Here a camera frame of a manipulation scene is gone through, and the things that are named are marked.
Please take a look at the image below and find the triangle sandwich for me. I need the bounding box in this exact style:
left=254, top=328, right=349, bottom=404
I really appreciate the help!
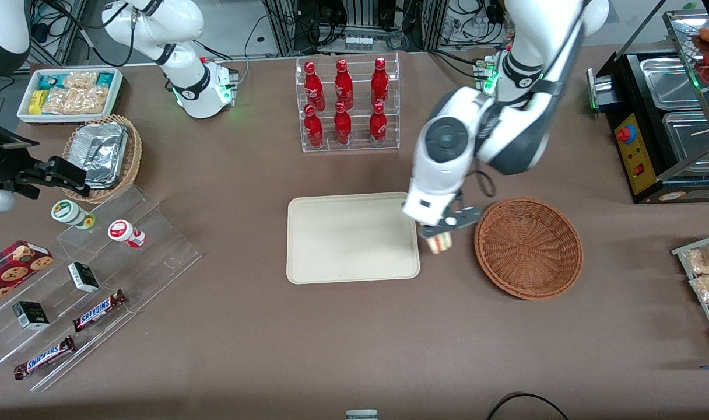
left=427, top=232, right=454, bottom=256

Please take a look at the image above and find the light wicker basket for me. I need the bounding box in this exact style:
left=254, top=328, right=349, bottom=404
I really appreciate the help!
left=62, top=114, right=143, bottom=204

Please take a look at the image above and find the brown wicker basket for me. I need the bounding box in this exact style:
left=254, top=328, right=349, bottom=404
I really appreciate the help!
left=474, top=197, right=584, bottom=301

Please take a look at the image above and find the cream plastic tray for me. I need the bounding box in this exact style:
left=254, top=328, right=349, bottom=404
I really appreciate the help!
left=286, top=192, right=421, bottom=285

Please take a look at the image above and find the tray of packaged pastries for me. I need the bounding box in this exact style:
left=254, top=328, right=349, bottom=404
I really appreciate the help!
left=672, top=232, right=709, bottom=358

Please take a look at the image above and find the green lid yogurt cup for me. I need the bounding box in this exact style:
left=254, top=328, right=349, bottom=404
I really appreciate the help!
left=51, top=199, right=96, bottom=230

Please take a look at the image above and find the aluminium foil container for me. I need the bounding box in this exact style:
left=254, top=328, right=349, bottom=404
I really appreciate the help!
left=69, top=121, right=129, bottom=190

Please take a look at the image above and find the clear cracker packet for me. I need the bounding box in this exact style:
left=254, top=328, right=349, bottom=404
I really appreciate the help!
left=42, top=86, right=108, bottom=116
left=63, top=70, right=100, bottom=92

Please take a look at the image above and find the red lid yogurt cup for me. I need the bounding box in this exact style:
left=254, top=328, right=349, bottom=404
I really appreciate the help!
left=108, top=219, right=147, bottom=249

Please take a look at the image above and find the clear acrylic bottle rack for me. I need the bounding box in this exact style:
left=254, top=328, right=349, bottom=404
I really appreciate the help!
left=295, top=52, right=401, bottom=153

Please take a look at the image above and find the white snack bin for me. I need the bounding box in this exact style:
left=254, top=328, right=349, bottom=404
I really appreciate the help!
left=16, top=67, right=125, bottom=126

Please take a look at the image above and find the red cola bottle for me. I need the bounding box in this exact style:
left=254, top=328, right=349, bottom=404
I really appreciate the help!
left=303, top=61, right=325, bottom=113
left=334, top=58, right=355, bottom=110
left=368, top=102, right=389, bottom=147
left=333, top=101, right=353, bottom=146
left=303, top=104, right=325, bottom=149
left=370, top=57, right=390, bottom=108

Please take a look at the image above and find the small black box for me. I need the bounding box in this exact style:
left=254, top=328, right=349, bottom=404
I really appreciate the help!
left=12, top=300, right=51, bottom=331
left=67, top=262, right=101, bottom=294

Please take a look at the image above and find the red cookie box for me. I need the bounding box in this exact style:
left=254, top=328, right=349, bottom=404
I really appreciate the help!
left=0, top=240, right=55, bottom=310

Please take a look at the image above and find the clear acrylic stepped display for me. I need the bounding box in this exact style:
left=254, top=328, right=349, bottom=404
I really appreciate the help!
left=0, top=185, right=202, bottom=393

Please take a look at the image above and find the Snickers chocolate bar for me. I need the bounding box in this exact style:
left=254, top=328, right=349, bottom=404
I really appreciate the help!
left=72, top=289, right=128, bottom=334
left=13, top=336, right=76, bottom=381

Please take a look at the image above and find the white power strip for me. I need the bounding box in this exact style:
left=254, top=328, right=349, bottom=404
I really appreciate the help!
left=342, top=34, right=374, bottom=53

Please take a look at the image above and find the black food warmer machine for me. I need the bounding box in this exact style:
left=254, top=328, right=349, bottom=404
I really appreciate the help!
left=587, top=9, right=709, bottom=205

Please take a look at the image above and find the steel warmer pan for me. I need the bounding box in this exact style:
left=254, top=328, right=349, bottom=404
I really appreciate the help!
left=662, top=110, right=709, bottom=165
left=639, top=56, right=706, bottom=111

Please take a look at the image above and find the black floor cable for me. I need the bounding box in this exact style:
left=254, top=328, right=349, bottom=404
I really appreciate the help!
left=486, top=392, right=571, bottom=420

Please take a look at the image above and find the aluminium frame rack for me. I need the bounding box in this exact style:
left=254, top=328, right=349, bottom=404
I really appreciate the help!
left=263, top=0, right=450, bottom=57

